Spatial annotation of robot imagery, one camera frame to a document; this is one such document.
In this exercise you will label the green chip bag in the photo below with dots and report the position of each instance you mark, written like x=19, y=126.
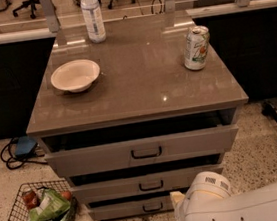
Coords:
x=51, y=206

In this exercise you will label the grey drawer cabinet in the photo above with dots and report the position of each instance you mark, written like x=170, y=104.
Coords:
x=143, y=91

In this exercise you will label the green white soda can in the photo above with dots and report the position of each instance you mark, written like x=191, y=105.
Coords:
x=196, y=49

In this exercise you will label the red apple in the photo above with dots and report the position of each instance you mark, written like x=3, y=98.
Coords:
x=67, y=195

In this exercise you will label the clear plastic water bottle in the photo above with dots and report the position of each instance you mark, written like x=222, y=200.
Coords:
x=91, y=10

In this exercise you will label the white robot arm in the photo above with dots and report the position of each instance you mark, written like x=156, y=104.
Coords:
x=209, y=198

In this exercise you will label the blue foot pedal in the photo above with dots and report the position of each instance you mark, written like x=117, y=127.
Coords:
x=25, y=146

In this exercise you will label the grey drawer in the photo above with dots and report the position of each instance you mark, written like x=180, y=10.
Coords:
x=153, y=182
x=146, y=151
x=132, y=208

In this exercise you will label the red soda can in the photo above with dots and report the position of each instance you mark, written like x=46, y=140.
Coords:
x=30, y=198

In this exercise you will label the black office chair left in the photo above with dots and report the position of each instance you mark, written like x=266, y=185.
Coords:
x=47, y=5

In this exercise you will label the white bowl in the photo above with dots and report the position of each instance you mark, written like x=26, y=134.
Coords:
x=75, y=76

